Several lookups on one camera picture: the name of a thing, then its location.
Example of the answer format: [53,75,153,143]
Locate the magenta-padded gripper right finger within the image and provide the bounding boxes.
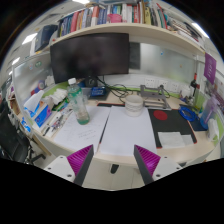
[133,144,184,186]

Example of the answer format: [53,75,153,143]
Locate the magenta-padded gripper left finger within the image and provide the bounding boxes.
[44,144,95,187]

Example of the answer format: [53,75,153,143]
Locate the green-labelled clear drink bottle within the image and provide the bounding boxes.
[66,77,91,126]

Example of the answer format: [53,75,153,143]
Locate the translucent purple water bottle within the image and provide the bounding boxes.
[199,96,220,130]

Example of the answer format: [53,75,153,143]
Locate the white cloth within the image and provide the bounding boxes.
[157,131,194,149]

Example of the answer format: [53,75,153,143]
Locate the white paper sheet with writing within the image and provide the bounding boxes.
[53,105,112,155]

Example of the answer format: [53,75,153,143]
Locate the large white paper sheet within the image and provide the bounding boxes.
[98,105,158,157]

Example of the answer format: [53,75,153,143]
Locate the flat round red coaster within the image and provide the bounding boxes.
[153,110,169,121]

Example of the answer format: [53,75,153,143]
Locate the dark blue pad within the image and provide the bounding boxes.
[189,118,208,132]

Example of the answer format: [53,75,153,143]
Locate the black office chair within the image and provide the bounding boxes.
[0,99,46,164]

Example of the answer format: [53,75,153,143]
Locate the white tissue pack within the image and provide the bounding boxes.
[206,118,220,141]

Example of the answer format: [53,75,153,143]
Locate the blue tissue box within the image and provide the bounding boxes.
[21,89,47,122]

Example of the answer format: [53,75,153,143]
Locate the stack of white napkins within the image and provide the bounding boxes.
[46,88,70,108]

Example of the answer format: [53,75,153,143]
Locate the grey metal laptop stand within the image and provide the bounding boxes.
[139,84,172,111]

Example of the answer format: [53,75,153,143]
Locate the small blue device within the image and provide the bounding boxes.
[89,86,108,100]

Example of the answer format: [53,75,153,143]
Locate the purple hanging banner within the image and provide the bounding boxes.
[203,52,218,85]

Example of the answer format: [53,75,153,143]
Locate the black computer monitor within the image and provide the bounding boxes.
[49,32,131,88]

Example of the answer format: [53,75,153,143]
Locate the ceiling lights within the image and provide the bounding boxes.
[10,0,210,66]

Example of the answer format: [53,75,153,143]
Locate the wooden shelf with books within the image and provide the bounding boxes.
[33,0,206,56]

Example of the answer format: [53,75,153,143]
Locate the coiled blue cable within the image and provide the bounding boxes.
[178,105,198,123]

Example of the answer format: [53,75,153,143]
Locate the white wall power sockets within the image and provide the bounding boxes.
[143,77,181,93]

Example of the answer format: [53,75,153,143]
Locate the black cables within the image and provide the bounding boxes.
[96,78,135,100]

